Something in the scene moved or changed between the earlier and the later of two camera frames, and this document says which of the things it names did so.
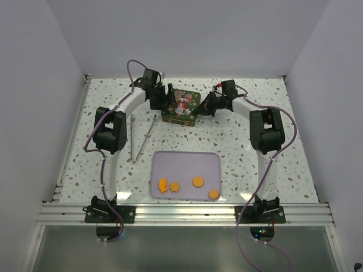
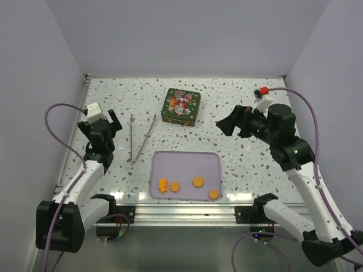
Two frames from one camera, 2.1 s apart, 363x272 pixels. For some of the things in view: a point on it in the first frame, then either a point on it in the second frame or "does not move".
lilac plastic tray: (184, 175) does not move
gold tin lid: (187, 102) does not move
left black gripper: (160, 105) -> (114, 126)
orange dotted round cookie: (198, 181) does not move
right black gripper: (203, 109) -> (240, 115)
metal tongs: (131, 122) does not move
